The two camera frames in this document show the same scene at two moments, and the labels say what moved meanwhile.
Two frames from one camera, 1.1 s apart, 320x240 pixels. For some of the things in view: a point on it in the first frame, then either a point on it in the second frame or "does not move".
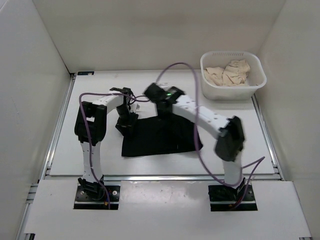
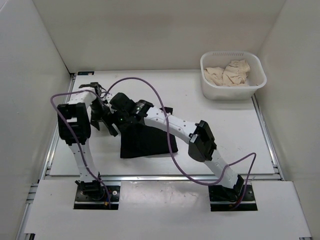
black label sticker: [85, 73] does not move
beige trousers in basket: [234, 74] does not move
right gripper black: [163, 116] → [122, 127]
